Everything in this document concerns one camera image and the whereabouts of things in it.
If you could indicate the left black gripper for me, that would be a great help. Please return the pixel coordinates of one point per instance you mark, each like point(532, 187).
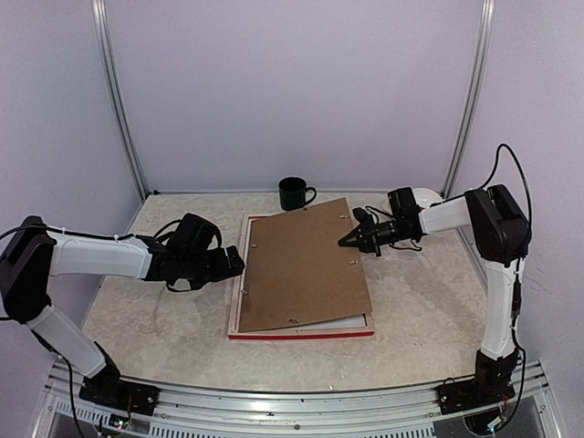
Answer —
point(222, 267)

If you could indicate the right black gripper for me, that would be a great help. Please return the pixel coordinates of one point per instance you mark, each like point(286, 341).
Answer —
point(370, 237)

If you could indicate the red wooden picture frame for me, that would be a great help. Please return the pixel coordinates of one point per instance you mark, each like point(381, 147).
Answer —
point(237, 296)

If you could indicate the brown cardboard backing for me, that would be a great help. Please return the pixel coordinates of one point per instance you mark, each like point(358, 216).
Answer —
point(301, 269)

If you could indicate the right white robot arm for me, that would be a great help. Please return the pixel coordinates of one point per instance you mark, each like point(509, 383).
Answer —
point(502, 234)

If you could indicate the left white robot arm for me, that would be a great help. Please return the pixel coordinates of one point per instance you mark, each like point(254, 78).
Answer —
point(37, 252)

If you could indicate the white patterned plate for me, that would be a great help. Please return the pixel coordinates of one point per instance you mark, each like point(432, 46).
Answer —
point(385, 206)

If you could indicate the dark green mug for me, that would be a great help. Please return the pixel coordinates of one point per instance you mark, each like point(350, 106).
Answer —
point(294, 193)

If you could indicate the orange and white bowl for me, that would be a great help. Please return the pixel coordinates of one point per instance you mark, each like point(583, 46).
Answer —
point(426, 198)

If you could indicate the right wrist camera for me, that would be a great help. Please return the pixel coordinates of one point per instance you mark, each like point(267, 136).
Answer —
point(362, 216)

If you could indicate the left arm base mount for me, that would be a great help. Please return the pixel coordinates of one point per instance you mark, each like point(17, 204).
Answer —
point(128, 396)

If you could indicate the aluminium front rail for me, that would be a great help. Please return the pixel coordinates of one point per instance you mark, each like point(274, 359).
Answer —
point(189, 411)

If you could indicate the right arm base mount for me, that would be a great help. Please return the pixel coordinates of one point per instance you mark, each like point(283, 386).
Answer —
point(482, 390)

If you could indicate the left aluminium post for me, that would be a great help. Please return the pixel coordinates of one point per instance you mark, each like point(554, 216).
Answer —
point(101, 23)

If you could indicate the aluminium post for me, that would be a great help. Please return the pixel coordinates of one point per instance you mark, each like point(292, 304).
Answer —
point(101, 23)
point(472, 95)

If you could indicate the right aluminium post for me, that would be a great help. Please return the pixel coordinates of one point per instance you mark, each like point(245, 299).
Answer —
point(472, 95)

